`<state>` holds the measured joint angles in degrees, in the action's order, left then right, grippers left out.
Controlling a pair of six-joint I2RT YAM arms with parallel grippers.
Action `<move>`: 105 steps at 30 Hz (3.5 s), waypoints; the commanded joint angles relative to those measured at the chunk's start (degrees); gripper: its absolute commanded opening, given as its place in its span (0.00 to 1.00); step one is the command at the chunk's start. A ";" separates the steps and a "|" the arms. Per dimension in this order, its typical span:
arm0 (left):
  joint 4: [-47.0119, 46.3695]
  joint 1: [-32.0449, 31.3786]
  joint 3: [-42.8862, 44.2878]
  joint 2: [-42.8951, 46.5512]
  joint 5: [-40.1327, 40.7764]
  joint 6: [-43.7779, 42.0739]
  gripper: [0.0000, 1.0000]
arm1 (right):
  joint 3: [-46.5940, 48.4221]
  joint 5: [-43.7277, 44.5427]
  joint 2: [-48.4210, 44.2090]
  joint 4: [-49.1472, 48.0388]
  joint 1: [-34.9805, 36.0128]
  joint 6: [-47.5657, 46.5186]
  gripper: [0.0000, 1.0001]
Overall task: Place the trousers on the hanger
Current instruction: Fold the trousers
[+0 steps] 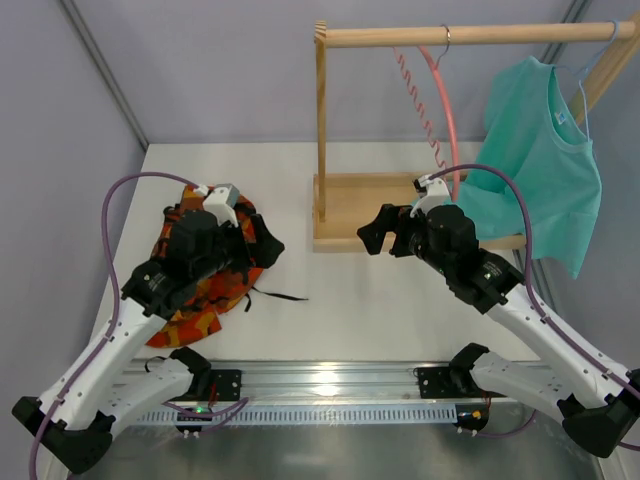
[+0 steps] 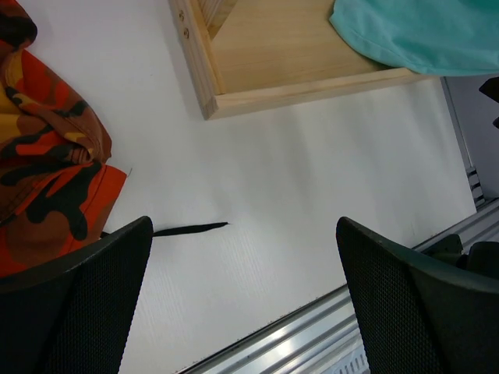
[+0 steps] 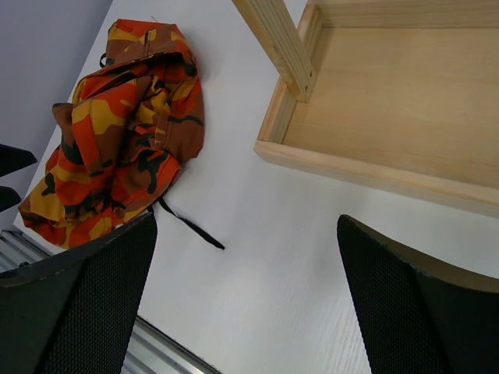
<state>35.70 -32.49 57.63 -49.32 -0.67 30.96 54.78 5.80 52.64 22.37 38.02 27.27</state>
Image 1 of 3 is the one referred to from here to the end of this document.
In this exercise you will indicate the black mounting plate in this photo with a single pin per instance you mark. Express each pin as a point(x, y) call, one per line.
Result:
point(224, 385)
point(435, 383)

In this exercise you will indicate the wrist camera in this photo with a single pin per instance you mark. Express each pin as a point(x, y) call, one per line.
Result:
point(220, 201)
point(431, 193)

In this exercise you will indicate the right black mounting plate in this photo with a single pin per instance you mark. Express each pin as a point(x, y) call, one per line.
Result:
point(435, 383)

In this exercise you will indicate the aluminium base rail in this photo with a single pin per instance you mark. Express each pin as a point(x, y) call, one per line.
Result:
point(323, 382)

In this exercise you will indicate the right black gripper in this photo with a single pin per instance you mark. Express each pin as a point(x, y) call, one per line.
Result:
point(400, 233)

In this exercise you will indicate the wooden clothes rack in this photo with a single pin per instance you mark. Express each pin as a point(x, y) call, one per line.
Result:
point(343, 202)

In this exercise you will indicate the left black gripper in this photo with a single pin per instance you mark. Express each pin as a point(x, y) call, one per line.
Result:
point(245, 239)

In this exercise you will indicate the teal t-shirt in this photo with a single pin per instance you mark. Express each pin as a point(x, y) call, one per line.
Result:
point(535, 153)

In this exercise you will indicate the light blue wire hanger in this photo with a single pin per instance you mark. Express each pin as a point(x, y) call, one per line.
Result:
point(582, 80)

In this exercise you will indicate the slotted cable duct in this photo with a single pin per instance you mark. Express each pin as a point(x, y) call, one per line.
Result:
point(293, 415)

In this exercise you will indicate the orange camouflage trousers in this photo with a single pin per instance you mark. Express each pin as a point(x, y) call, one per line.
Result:
point(213, 296)

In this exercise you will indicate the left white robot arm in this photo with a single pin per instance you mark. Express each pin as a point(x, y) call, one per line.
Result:
point(78, 418)

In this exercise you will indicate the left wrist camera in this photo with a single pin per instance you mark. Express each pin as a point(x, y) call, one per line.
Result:
point(220, 201)

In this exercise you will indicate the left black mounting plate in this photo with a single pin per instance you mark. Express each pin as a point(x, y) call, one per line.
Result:
point(224, 385)

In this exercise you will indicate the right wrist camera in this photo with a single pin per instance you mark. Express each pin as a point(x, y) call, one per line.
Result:
point(431, 193)

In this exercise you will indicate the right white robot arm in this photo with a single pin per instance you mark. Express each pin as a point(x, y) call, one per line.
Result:
point(594, 398)

